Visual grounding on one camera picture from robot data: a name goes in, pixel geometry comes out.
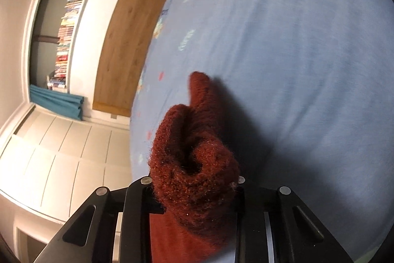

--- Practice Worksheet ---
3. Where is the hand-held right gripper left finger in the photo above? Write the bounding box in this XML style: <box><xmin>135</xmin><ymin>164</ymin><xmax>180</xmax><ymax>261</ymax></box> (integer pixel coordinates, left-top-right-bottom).
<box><xmin>34</xmin><ymin>177</ymin><xmax>166</xmax><ymax>263</ymax></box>

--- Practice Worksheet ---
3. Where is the wooden headboard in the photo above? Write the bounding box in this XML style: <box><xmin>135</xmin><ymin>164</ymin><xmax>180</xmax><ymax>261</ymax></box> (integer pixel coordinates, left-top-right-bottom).
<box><xmin>92</xmin><ymin>0</ymin><xmax>176</xmax><ymax>118</ymax></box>

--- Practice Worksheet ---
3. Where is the teal curtain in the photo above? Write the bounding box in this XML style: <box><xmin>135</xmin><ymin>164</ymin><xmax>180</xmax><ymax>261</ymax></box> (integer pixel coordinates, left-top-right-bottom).
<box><xmin>30</xmin><ymin>84</ymin><xmax>84</xmax><ymax>121</ymax></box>

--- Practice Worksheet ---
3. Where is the dark red knitted sweater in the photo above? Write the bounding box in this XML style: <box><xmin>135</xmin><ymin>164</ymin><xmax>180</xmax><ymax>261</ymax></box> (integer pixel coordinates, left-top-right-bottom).
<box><xmin>148</xmin><ymin>71</ymin><xmax>241</xmax><ymax>263</ymax></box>

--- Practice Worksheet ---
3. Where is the blue dinosaur print bed sheet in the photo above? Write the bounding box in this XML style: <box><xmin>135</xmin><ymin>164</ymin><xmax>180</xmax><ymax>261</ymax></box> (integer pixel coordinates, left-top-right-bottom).
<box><xmin>129</xmin><ymin>0</ymin><xmax>394</xmax><ymax>263</ymax></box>

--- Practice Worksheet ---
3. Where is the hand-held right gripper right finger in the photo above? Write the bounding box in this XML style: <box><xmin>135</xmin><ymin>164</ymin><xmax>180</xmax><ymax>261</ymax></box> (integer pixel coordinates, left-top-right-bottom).
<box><xmin>234</xmin><ymin>176</ymin><xmax>354</xmax><ymax>263</ymax></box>

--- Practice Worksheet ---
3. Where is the white wardrobe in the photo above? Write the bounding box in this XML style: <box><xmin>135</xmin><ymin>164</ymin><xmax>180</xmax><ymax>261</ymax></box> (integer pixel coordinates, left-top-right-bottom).
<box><xmin>0</xmin><ymin>103</ymin><xmax>133</xmax><ymax>263</ymax></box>

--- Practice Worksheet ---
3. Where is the row of books on shelf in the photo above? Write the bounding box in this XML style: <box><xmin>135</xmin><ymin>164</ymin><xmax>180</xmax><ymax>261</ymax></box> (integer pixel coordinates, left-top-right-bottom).
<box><xmin>46</xmin><ymin>0</ymin><xmax>115</xmax><ymax>90</ymax></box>

